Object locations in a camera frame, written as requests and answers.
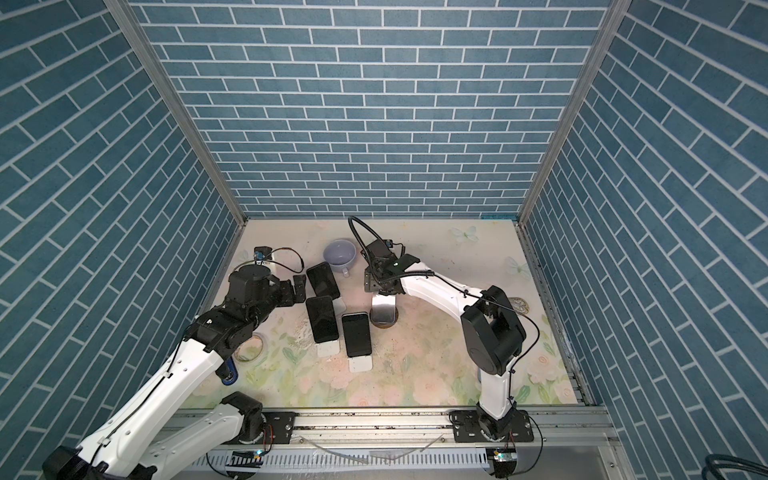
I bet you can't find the tape roll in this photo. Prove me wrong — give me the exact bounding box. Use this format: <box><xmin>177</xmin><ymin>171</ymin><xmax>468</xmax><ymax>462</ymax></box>
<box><xmin>233</xmin><ymin>332</ymin><xmax>267</xmax><ymax>363</ymax></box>

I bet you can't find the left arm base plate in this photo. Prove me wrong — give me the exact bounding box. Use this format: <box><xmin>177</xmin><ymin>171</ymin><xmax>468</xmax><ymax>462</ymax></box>
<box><xmin>237</xmin><ymin>411</ymin><xmax>297</xmax><ymax>446</ymax></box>

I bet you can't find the black cable bottom right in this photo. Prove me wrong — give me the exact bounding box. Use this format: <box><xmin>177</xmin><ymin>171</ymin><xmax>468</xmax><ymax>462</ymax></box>
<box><xmin>700</xmin><ymin>453</ymin><xmax>768</xmax><ymax>480</ymax></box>

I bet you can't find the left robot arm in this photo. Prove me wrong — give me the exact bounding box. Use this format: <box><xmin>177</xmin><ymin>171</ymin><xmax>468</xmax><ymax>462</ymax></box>
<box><xmin>42</xmin><ymin>263</ymin><xmax>296</xmax><ymax>479</ymax></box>

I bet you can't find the wooden base metal stand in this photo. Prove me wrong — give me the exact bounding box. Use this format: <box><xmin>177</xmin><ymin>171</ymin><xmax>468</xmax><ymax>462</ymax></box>
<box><xmin>370</xmin><ymin>312</ymin><xmax>398</xmax><ymax>329</ymax></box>

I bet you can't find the map-patterned pouch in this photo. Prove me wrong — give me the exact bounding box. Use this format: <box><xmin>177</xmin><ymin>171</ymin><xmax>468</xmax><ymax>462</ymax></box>
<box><xmin>508</xmin><ymin>297</ymin><xmax>530</xmax><ymax>315</ymax></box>

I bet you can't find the white stand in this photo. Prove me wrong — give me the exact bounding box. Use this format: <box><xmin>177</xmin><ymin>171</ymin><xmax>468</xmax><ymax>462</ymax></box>
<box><xmin>332</xmin><ymin>297</ymin><xmax>347</xmax><ymax>317</ymax></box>
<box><xmin>316</xmin><ymin>340</ymin><xmax>340</xmax><ymax>358</ymax></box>
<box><xmin>348</xmin><ymin>355</ymin><xmax>373</xmax><ymax>373</ymax></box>

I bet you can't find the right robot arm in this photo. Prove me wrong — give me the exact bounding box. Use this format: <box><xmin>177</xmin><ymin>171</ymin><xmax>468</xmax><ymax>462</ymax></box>
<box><xmin>361</xmin><ymin>240</ymin><xmax>527</xmax><ymax>440</ymax></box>

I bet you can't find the lavender mug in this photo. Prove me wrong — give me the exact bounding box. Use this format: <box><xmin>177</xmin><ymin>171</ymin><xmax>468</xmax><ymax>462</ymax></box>
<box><xmin>323</xmin><ymin>239</ymin><xmax>357</xmax><ymax>278</ymax></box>

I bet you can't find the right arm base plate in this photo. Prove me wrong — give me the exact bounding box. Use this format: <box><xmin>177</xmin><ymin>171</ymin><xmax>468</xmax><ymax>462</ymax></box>
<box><xmin>448</xmin><ymin>406</ymin><xmax>534</xmax><ymax>443</ymax></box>

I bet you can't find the purple-cased black phone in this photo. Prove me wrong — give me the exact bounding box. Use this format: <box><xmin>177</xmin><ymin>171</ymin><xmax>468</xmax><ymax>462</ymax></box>
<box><xmin>370</xmin><ymin>294</ymin><xmax>398</xmax><ymax>318</ymax></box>

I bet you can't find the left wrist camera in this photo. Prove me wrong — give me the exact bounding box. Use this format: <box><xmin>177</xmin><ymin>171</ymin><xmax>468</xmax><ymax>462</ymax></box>
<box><xmin>253</xmin><ymin>246</ymin><xmax>273</xmax><ymax>264</ymax></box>

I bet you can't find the aluminium rail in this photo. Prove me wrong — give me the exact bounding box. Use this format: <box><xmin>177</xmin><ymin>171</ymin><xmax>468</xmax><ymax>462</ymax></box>
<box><xmin>263</xmin><ymin>405</ymin><xmax>620</xmax><ymax>448</ymax></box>

